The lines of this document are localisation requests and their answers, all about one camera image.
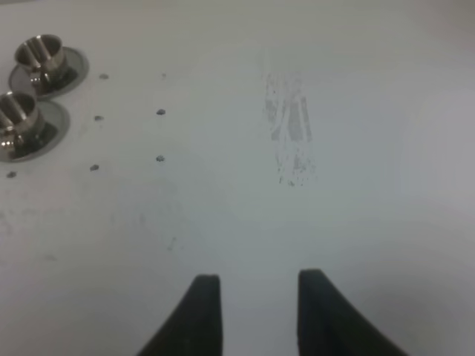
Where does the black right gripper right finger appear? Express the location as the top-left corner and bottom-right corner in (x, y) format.
(297, 269), (405, 356)

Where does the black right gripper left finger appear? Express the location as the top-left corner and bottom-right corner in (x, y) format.
(139, 275), (223, 356)

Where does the near stainless steel saucer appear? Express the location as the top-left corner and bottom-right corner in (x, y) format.
(1, 102), (71, 162)

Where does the stainless steel saucer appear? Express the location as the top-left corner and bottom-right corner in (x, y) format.
(8, 47), (89, 101)
(1, 102), (71, 162)

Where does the near stainless steel teacup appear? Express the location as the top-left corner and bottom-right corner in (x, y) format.
(1, 91), (44, 159)

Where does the stainless steel teacup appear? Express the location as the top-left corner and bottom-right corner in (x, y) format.
(1, 91), (44, 159)
(14, 34), (68, 87)

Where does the far stainless steel saucer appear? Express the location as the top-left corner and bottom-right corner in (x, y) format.
(8, 47), (89, 101)

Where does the far stainless steel teacup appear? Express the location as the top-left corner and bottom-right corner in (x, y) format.
(14, 34), (68, 87)

